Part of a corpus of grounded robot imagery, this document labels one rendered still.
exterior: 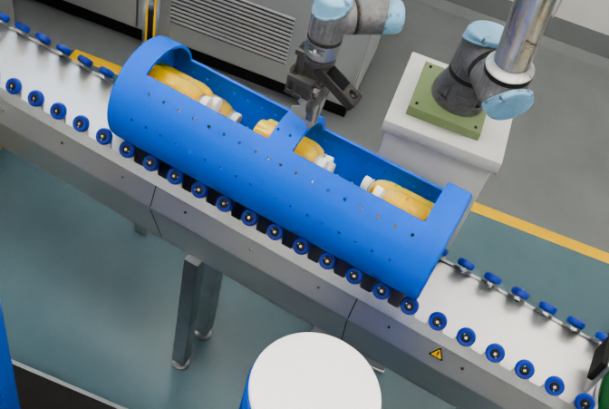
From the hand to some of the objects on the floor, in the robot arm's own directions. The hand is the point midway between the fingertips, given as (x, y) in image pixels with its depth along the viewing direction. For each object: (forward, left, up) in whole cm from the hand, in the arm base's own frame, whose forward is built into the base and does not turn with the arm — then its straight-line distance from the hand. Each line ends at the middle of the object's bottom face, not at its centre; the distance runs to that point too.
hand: (312, 124), depth 181 cm
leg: (+3, -18, -126) cm, 127 cm away
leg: (-10, -14, -126) cm, 127 cm away
